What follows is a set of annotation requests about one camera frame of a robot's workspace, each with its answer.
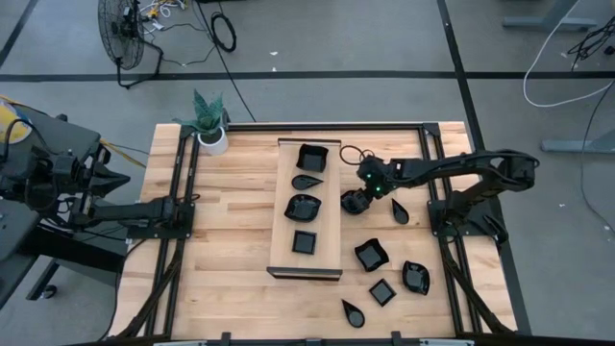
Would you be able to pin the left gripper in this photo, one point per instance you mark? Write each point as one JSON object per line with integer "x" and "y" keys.
{"x": 89, "y": 178}

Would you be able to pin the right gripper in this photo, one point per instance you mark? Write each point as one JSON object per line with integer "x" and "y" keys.
{"x": 377, "y": 173}

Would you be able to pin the black leaf-shaped plate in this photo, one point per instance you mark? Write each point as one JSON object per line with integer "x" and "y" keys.
{"x": 416, "y": 279}
{"x": 348, "y": 209}
{"x": 302, "y": 208}

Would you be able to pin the black wavy square plate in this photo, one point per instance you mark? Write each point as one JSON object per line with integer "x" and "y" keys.
{"x": 371, "y": 255}
{"x": 312, "y": 158}

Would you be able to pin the black teardrop plate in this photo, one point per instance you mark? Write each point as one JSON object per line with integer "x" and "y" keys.
{"x": 303, "y": 182}
{"x": 354, "y": 316}
{"x": 400, "y": 215}

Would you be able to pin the black small square plate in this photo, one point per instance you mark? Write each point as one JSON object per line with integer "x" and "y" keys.
{"x": 304, "y": 242}
{"x": 382, "y": 292}

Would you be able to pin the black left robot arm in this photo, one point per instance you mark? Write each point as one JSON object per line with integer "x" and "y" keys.
{"x": 134, "y": 211}

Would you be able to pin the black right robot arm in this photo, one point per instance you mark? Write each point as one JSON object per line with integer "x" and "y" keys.
{"x": 456, "y": 165}

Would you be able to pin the wooden sorting tray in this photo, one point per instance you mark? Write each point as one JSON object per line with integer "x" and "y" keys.
{"x": 331, "y": 216}

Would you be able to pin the black side table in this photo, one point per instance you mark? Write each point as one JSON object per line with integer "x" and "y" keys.
{"x": 72, "y": 137}

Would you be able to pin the white yellow wipes container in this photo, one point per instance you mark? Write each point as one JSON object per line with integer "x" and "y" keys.
{"x": 17, "y": 132}

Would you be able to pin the potted plant white pot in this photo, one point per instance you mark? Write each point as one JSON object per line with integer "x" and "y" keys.
{"x": 214, "y": 141}

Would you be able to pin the black floor fan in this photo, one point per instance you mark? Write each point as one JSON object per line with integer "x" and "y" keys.
{"x": 120, "y": 33}

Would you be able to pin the gray desk foot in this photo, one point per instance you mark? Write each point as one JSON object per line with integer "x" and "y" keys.
{"x": 576, "y": 145}
{"x": 552, "y": 23}

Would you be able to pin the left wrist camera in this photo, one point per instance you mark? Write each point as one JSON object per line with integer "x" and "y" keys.
{"x": 67, "y": 167}

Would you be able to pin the black aluminium station frame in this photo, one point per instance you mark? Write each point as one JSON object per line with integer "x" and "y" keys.
{"x": 288, "y": 126}

